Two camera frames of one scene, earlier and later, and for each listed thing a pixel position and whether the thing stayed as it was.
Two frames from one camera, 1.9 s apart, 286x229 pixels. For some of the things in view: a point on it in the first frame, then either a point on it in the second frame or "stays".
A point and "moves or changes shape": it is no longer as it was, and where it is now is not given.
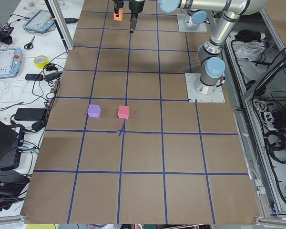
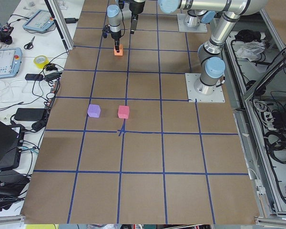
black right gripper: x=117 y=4 -> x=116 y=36
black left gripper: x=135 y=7 stays
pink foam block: x=123 y=112 stays
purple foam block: x=94 y=110 stays
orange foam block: x=120 y=16 moves or changes shape
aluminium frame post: x=60 y=19 stays
